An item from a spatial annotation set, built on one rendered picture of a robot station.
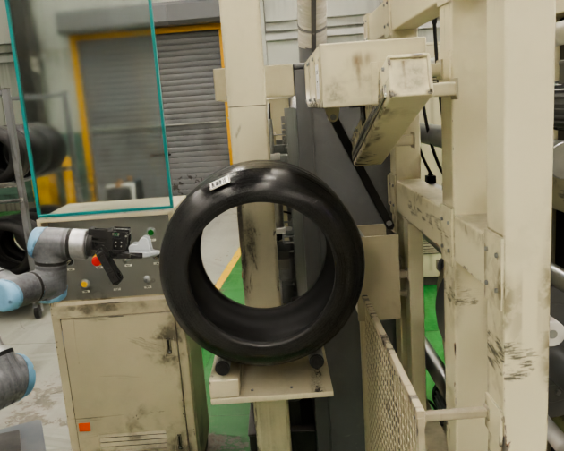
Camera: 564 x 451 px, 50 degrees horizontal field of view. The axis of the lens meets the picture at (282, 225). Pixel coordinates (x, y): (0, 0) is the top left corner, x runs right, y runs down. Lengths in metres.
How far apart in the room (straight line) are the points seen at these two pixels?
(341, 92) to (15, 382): 1.40
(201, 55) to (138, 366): 8.96
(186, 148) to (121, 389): 8.81
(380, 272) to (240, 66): 0.83
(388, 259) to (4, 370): 1.30
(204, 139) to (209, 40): 1.73
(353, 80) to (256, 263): 0.89
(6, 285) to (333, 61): 1.05
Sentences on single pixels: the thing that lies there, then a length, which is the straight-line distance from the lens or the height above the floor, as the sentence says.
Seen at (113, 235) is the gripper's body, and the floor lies 1.31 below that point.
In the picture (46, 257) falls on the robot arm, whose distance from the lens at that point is 1.88.
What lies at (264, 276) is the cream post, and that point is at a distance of 2.12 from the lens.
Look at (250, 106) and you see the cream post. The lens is 2.04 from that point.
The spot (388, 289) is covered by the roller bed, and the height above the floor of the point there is 1.01.
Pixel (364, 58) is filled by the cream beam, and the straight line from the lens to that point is 1.44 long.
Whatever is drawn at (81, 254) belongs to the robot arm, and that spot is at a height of 1.27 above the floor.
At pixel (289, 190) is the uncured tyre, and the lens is 1.65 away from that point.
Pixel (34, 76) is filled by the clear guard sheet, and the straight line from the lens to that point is 2.59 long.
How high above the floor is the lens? 1.66
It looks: 11 degrees down
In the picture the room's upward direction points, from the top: 4 degrees counter-clockwise
